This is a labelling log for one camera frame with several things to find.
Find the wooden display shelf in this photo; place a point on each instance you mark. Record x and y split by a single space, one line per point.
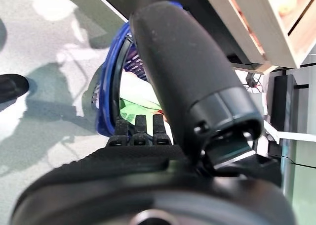
203 10

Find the black object at left edge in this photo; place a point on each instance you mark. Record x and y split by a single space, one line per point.
12 87

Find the wooden slatted crate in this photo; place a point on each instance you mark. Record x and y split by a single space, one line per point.
271 37

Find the black upright panel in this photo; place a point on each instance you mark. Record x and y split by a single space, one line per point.
284 111

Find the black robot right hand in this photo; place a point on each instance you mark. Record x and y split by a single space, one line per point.
187 74

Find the blue plastic shopping basket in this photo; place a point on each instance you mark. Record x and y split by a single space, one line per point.
106 86

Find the toy napa cabbage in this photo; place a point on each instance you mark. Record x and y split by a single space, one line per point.
138 89
128 108

